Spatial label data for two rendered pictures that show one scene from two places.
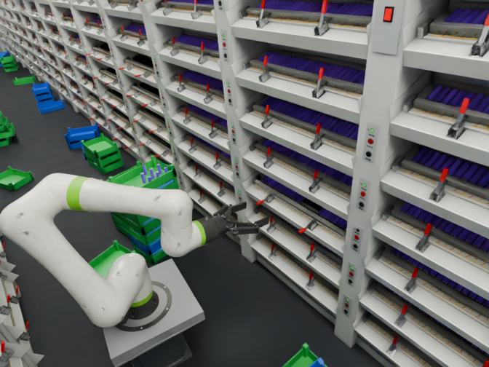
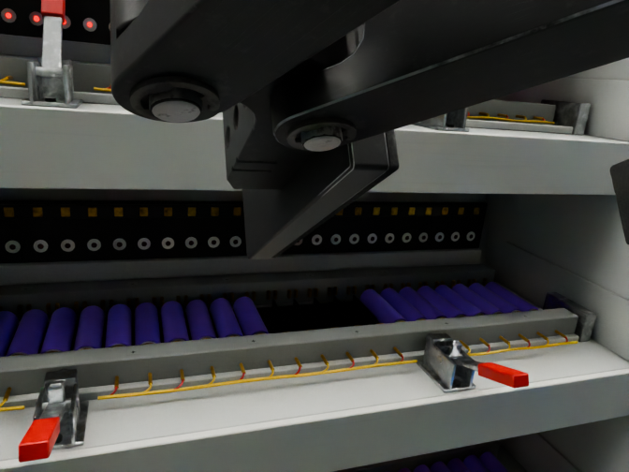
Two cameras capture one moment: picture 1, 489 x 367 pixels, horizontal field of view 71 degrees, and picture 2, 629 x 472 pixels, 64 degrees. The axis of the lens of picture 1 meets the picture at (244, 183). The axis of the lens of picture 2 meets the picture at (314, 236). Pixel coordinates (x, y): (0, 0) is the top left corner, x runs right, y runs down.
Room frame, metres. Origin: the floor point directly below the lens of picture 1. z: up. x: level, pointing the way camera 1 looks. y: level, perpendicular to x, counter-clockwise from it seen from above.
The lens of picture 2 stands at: (1.07, 0.13, 0.65)
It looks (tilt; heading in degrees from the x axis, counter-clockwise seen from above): 0 degrees down; 286
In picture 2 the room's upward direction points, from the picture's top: 1 degrees counter-clockwise
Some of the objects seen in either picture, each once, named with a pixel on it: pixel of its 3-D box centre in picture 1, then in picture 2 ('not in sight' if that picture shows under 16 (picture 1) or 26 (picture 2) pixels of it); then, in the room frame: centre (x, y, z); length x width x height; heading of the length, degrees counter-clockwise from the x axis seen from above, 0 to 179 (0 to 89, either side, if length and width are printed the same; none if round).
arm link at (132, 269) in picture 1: (131, 280); not in sight; (0.93, 0.48, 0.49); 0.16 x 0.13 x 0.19; 165
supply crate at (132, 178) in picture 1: (143, 176); not in sight; (1.65, 0.56, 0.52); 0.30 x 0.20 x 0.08; 136
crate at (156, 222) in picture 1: (153, 210); not in sight; (1.65, 0.56, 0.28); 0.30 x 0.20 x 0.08; 136
